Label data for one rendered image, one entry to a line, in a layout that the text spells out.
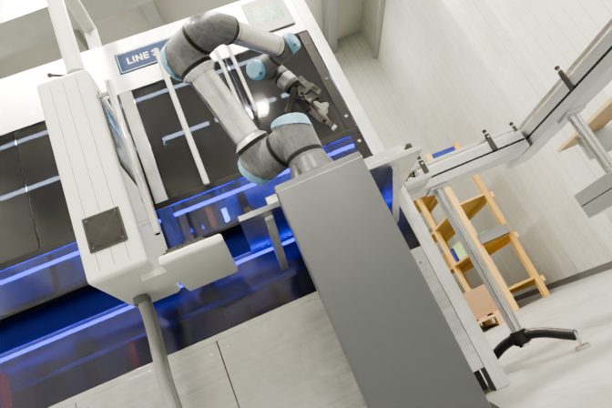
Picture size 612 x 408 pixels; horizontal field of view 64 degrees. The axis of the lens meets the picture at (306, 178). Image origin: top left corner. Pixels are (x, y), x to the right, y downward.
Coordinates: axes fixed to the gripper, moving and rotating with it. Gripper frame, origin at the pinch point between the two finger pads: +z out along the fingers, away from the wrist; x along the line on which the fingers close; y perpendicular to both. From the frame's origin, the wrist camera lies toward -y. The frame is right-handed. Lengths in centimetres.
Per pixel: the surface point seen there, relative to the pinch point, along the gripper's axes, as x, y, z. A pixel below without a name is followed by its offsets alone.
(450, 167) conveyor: 42, 42, 46
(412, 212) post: 31, 8, 47
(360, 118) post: 32.8, 26.3, 1.3
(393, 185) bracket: 6.2, 1.2, 35.6
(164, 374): 8, -103, 24
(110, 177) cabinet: -20, -71, -29
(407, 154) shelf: -8.6, 7.5, 32.7
